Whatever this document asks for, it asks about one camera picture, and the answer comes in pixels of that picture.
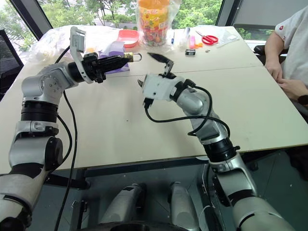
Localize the black table frame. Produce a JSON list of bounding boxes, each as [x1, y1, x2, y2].
[[44, 157, 212, 191]]

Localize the black chair armrest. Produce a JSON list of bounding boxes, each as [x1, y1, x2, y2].
[[253, 45, 289, 58]]

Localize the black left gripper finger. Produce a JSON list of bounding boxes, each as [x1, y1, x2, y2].
[[98, 55, 128, 66], [100, 63, 127, 73]]

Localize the bag of colourful candies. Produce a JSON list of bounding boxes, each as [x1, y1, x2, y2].
[[135, 0, 183, 52]]

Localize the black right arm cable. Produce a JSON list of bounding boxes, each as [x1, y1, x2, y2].
[[143, 81, 231, 138]]

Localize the red handled scissors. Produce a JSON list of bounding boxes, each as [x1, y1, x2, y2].
[[195, 30, 219, 46]]

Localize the long black left arm cable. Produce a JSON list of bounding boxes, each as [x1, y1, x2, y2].
[[54, 45, 78, 231]]

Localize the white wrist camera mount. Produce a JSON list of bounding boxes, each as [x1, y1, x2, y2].
[[141, 73, 185, 101], [69, 26, 94, 84]]

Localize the red plastic container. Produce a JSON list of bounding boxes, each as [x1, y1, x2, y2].
[[117, 29, 140, 48]]

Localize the person's right hand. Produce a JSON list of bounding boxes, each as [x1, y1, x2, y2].
[[266, 60, 284, 84]]

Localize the candy jar with orange lid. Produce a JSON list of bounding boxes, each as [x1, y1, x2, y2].
[[137, 0, 172, 46]]

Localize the short black left arm cable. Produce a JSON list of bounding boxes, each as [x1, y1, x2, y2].
[[49, 114, 73, 174]]

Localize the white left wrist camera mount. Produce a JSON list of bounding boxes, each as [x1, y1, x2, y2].
[[69, 26, 94, 84]]

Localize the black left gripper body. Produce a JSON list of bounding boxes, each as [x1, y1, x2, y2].
[[81, 53, 108, 84]]

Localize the crumpled clear plastic bag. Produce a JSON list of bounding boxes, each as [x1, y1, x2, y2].
[[26, 25, 121, 64]]

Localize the clear zip bag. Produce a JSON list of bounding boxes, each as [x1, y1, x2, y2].
[[216, 30, 239, 48]]

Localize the black mesh office chair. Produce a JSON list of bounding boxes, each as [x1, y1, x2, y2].
[[0, 27, 25, 97]]

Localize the person in white shirt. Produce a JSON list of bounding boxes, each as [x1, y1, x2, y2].
[[274, 4, 308, 89]]

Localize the brass padlock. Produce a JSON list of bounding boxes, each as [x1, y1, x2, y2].
[[123, 51, 142, 64]]

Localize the grey rounded robot leg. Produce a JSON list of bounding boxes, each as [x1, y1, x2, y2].
[[100, 182, 147, 226], [168, 181, 200, 231]]

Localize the purple cloth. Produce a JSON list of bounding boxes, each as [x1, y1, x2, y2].
[[98, 40, 131, 73]]

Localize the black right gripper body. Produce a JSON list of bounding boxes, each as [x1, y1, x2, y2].
[[157, 72, 178, 80]]

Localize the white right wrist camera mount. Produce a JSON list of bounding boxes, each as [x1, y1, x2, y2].
[[141, 73, 185, 101]]

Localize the person's left hand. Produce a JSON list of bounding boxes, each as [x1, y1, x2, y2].
[[276, 78, 304, 102]]

